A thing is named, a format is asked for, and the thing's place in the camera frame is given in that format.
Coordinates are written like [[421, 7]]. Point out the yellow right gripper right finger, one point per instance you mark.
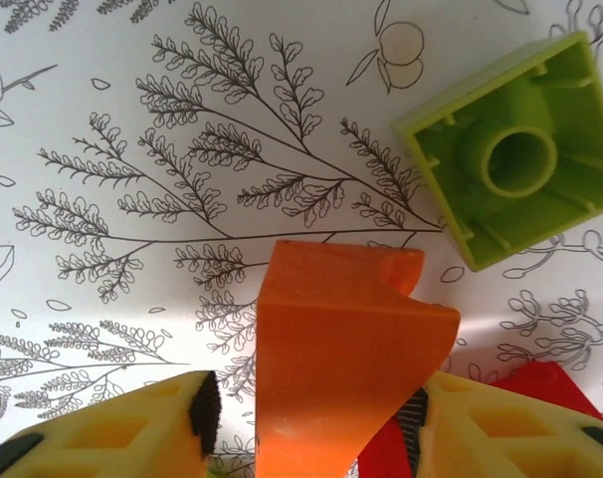
[[505, 433]]

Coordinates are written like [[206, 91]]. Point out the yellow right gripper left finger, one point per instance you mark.
[[107, 438]]

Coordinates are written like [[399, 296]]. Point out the orange curved lego piece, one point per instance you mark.
[[331, 348]]

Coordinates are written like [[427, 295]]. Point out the green square lego brick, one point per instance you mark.
[[480, 234]]

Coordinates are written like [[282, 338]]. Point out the red lego brick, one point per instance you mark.
[[545, 388]]

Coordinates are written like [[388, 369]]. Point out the floral printed table cover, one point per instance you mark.
[[132, 74]]

